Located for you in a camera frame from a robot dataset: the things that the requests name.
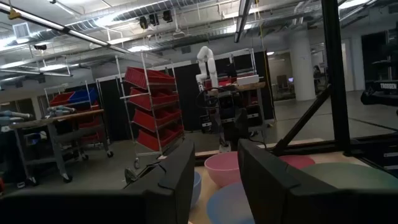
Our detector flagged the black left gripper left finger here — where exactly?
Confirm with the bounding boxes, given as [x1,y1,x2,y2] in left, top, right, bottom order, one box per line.
[0,139,196,224]

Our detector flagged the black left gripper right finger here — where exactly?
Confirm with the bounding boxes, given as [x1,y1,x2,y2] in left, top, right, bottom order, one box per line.
[237,138,398,224]

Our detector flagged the large light blue bowl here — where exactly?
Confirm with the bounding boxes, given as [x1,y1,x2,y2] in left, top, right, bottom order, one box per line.
[206,182,256,224]

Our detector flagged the pink plastic bowl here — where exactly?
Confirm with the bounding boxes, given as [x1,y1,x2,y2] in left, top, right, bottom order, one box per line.
[204,151,242,188]

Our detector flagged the small blue bowl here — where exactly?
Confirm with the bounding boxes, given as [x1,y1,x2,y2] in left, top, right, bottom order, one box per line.
[190,170,203,209]

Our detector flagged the red plastic bowl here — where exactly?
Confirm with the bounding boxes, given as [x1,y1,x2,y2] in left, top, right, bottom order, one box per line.
[278,154,316,170]

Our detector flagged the red storage bin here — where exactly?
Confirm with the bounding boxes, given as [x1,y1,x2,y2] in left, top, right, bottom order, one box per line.
[136,125,185,152]
[129,87,180,111]
[49,91,75,108]
[124,66,177,90]
[132,108,183,133]

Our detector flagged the large green bowl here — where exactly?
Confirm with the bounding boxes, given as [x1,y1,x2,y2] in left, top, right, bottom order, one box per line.
[300,162,398,190]

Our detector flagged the black equipment stand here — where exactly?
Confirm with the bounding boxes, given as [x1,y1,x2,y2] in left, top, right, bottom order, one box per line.
[216,90,250,151]

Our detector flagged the wooden top equipment cart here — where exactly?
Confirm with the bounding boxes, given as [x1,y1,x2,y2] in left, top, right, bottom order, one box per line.
[195,73,275,150]

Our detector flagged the white box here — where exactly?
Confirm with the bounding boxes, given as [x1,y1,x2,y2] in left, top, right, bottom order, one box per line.
[236,74,261,86]

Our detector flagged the blue storage bin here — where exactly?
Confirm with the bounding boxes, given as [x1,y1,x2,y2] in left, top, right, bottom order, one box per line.
[68,88,99,105]

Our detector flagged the wooden top workbench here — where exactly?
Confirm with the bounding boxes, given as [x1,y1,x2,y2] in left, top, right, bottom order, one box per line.
[9,108,114,185]

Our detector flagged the white round pillar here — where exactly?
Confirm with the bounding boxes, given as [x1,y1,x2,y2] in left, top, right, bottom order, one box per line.
[288,29,317,102]

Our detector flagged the long ceiling light bar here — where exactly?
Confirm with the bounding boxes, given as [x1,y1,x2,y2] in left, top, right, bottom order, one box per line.
[0,2,131,54]

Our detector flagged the white wire bin rack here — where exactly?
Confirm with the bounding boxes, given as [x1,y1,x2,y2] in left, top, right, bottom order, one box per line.
[114,51,186,170]

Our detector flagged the black metal table frame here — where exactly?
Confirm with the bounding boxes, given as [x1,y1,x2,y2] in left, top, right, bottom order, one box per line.
[194,0,398,180]

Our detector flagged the dark hanging ceiling rail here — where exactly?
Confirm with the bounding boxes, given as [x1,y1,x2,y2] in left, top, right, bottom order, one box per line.
[233,0,254,44]

